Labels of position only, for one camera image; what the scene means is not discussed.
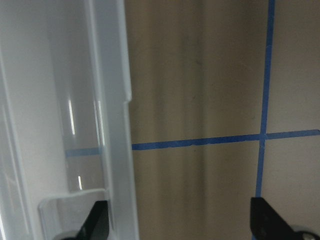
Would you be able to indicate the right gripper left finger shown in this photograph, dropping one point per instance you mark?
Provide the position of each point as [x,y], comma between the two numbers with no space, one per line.
[96,225]

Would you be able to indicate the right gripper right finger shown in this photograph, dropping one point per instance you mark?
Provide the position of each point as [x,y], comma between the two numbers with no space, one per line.
[267,224]

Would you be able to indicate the clear plastic box lid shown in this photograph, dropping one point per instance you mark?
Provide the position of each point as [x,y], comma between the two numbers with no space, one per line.
[65,139]

